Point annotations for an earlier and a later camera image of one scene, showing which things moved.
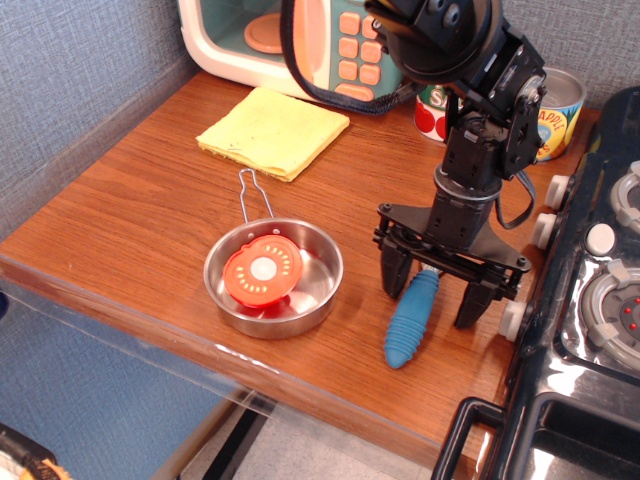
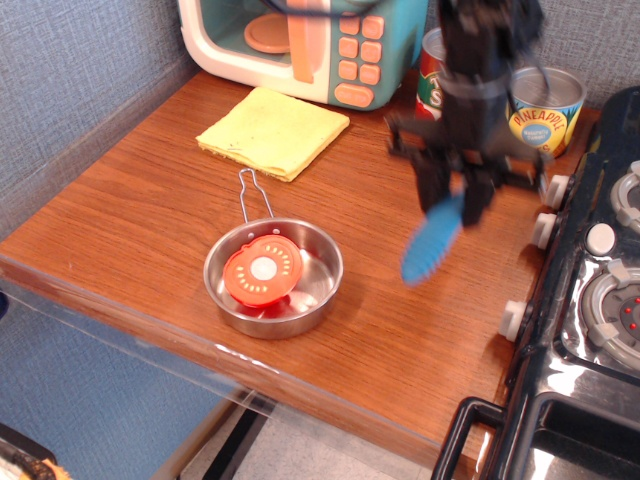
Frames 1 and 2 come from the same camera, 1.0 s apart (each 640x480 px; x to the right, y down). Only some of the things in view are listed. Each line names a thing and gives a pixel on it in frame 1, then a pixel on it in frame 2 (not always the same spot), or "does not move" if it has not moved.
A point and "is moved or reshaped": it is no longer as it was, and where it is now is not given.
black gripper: x=454 y=237 → x=473 y=128
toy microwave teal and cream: x=339 y=49 does not move
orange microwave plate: x=263 y=34 does not move
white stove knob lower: x=512 y=319 does not move
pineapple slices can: x=561 y=111 does not move
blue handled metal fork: x=408 y=322 is moved or reshaped
